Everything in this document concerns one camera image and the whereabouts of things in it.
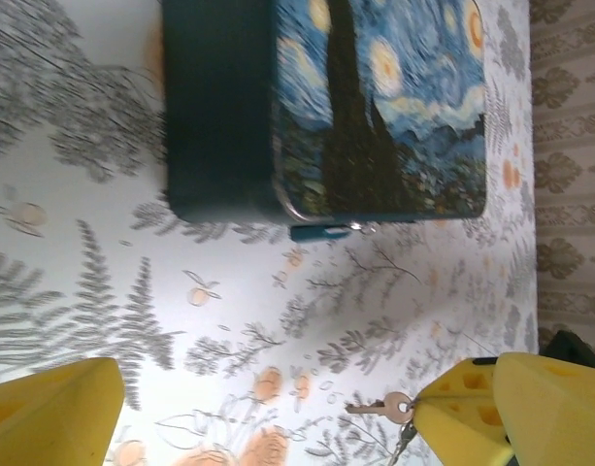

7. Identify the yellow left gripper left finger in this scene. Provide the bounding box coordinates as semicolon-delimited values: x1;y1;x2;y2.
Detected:
0;357;125;466

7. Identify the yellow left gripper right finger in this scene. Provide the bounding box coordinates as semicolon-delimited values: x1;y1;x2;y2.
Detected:
415;352;595;466

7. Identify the small silver key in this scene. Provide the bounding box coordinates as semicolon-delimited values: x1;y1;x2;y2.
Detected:
345;391;414;428
387;420;418;465

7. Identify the floral patterned tablecloth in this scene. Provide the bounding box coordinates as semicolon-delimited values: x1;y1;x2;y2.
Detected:
0;0;541;466

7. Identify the starry night print tin box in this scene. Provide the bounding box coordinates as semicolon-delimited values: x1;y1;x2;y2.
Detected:
160;0;488;225

